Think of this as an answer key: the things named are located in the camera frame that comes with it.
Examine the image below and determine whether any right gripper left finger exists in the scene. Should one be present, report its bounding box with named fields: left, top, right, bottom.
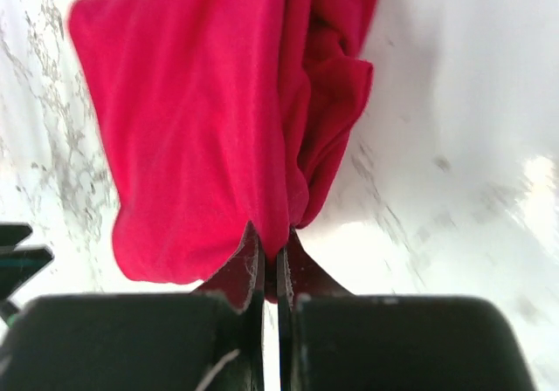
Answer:
left=1, top=225, right=264, bottom=390

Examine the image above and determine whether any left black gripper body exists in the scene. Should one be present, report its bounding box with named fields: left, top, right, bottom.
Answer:
left=0, top=223, right=54, bottom=326

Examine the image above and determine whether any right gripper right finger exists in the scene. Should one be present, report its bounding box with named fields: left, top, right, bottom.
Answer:
left=276, top=234, right=535, bottom=390

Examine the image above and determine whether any red t shirt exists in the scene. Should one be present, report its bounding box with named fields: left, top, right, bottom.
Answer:
left=68, top=0, right=377, bottom=285

